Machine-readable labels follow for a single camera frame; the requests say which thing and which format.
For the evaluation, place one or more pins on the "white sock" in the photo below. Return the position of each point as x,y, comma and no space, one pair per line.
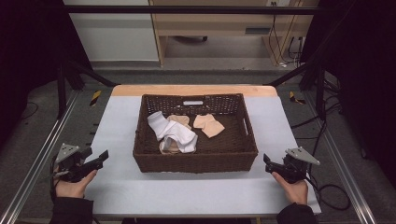
179,133

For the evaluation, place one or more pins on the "person's left hand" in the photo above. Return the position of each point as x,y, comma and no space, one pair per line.
73,188

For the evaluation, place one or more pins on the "white cabinet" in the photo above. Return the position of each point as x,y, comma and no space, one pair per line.
115,37

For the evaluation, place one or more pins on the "wooden desk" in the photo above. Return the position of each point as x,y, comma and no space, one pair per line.
218,21

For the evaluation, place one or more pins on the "brown wicker basket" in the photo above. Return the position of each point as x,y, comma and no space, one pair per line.
224,149

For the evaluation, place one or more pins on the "black stand leg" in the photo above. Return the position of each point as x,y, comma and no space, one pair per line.
90,74
292,73

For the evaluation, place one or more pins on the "flat beige sock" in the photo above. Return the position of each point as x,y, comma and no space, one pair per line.
208,126

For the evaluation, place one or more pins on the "pale grey table mat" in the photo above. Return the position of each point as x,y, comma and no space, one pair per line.
118,186

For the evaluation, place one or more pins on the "aluminium rail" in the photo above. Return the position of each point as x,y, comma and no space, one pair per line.
345,174
37,158

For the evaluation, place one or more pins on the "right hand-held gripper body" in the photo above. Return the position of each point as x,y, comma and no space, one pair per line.
295,169

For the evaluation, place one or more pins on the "crumpled beige sock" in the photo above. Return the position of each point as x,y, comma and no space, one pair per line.
180,119

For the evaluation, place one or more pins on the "yellow black striped tape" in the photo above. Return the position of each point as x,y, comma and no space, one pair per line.
295,98
95,97

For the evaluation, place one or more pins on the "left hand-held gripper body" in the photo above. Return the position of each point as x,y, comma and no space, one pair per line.
70,168

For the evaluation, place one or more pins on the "black metal crossbar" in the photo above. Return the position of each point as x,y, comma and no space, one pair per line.
186,9

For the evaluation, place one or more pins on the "person's right hand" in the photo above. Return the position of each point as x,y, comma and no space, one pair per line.
295,191

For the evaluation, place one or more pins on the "black curtain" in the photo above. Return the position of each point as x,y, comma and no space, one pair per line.
364,77
28,56

